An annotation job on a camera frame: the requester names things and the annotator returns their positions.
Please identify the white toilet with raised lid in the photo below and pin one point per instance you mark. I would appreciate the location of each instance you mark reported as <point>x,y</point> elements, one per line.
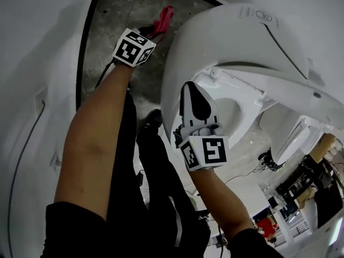
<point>314,141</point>

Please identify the white toilet with tank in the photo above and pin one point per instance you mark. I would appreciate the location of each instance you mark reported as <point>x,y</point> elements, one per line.
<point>293,141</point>

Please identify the black headset with green trim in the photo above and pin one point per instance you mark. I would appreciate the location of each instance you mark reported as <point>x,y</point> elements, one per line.
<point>272,163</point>

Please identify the red cleaning cloth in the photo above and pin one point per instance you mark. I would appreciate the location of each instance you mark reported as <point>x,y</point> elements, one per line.
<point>164,20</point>

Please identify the white oval tankless toilet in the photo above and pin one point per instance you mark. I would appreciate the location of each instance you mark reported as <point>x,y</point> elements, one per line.
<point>228,36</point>

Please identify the person's left forearm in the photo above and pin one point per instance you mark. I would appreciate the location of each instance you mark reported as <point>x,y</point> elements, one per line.
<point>86,144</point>

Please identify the person's black right shoe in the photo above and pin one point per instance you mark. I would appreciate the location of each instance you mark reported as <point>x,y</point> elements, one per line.
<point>154,118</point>

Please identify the person's right forearm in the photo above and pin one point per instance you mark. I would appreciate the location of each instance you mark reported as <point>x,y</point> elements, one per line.
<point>220,203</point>

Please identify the black metal rack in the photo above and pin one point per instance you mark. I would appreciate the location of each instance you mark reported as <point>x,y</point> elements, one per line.
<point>309,181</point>

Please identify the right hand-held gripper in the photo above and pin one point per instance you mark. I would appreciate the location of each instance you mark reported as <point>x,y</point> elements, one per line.
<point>212,150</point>

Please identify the person's black clothing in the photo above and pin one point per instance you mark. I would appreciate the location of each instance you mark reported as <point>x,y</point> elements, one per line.
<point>126,184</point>

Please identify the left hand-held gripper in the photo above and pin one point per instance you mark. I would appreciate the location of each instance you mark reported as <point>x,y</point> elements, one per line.
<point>131,50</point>

